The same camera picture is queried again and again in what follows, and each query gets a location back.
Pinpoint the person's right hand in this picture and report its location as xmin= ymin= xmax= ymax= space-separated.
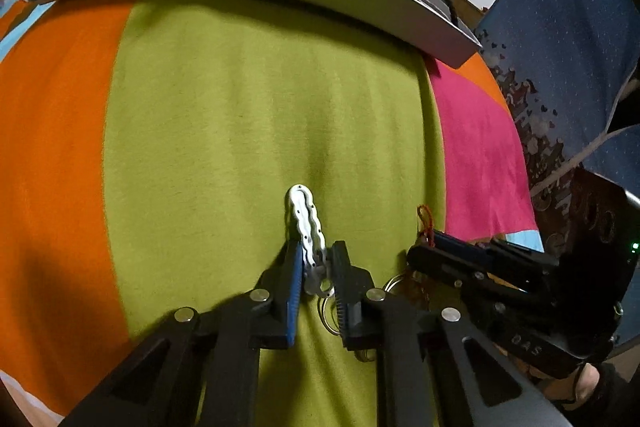
xmin=496 ymin=345 xmax=600 ymax=411

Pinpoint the colourful striped bedspread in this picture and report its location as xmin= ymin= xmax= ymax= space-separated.
xmin=1 ymin=0 xmax=536 ymax=426

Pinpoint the blue dotted curtain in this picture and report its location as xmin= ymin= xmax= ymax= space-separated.
xmin=475 ymin=0 xmax=639 ymax=254

